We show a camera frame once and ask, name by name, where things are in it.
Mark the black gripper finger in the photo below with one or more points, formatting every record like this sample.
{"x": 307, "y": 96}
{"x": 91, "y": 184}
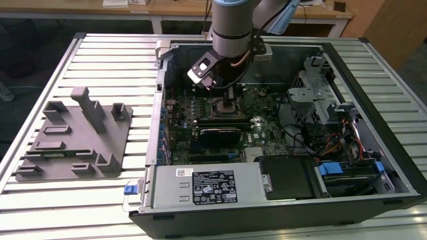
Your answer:
{"x": 227, "y": 98}
{"x": 234, "y": 100}

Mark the silver CPU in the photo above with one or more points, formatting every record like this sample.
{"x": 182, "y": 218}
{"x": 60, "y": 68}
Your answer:
{"x": 221, "y": 110}

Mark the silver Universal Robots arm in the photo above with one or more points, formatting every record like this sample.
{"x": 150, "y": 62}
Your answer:
{"x": 230, "y": 25}

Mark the CPU socket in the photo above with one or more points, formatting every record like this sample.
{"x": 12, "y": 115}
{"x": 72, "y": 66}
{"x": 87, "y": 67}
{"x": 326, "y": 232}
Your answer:
{"x": 227, "y": 115}

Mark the black RAM slot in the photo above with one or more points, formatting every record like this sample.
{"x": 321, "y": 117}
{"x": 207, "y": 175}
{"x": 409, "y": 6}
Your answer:
{"x": 223, "y": 127}
{"x": 223, "y": 123}
{"x": 223, "y": 120}

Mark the coin cell battery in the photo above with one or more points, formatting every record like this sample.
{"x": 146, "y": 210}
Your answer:
{"x": 262, "y": 93}

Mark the black graphics card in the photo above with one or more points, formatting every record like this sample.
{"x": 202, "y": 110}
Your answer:
{"x": 221, "y": 137}

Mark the green motherboard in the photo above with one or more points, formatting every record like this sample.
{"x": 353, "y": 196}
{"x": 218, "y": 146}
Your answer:
{"x": 274, "y": 135}

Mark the metal disk bay cage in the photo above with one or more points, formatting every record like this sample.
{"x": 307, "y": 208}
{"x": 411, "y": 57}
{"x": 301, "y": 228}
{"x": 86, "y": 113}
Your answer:
{"x": 305, "y": 96}

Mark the small silver heat sink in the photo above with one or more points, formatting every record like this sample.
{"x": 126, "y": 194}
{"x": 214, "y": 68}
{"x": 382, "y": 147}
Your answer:
{"x": 254, "y": 153}

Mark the silver case latch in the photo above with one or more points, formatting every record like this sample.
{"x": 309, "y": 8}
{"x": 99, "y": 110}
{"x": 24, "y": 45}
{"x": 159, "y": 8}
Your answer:
{"x": 163, "y": 47}

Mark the black expansion slot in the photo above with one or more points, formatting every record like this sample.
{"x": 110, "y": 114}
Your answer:
{"x": 209, "y": 158}

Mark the silver power supply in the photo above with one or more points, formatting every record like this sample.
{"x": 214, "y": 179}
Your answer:
{"x": 167, "y": 185}

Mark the hard disk in blue carrier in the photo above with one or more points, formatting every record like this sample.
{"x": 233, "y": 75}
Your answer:
{"x": 330, "y": 171}

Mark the white box with print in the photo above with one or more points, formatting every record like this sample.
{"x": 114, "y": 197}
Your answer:
{"x": 138, "y": 2}

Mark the small brown box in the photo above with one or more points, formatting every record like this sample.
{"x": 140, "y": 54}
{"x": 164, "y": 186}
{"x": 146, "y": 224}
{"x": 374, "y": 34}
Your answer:
{"x": 341, "y": 6}

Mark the wooden desk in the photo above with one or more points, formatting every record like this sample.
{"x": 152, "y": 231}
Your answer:
{"x": 116, "y": 10}

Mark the blue power supply latch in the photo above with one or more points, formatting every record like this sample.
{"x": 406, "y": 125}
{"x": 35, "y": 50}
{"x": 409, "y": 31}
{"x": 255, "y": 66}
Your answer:
{"x": 130, "y": 190}

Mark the grey parts rack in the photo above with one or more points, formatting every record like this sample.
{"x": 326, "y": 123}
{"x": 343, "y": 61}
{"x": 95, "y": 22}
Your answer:
{"x": 83, "y": 155}

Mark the black PC case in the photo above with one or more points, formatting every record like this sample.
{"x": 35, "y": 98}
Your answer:
{"x": 234, "y": 225}

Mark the green RAM stick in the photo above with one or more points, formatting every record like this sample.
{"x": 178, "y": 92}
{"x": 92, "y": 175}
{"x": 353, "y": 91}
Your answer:
{"x": 71, "y": 151}

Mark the wooden cabinet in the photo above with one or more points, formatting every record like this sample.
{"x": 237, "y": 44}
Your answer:
{"x": 394, "y": 30}

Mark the grey stand foot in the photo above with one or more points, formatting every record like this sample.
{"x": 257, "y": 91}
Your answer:
{"x": 7, "y": 96}

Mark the white black-faced wrist camera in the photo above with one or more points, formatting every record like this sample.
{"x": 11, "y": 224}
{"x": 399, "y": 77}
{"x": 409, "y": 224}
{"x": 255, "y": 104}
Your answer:
{"x": 202, "y": 67}

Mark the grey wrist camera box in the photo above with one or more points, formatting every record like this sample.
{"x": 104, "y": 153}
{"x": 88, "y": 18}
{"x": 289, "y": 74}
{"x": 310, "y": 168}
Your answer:
{"x": 263, "y": 53}

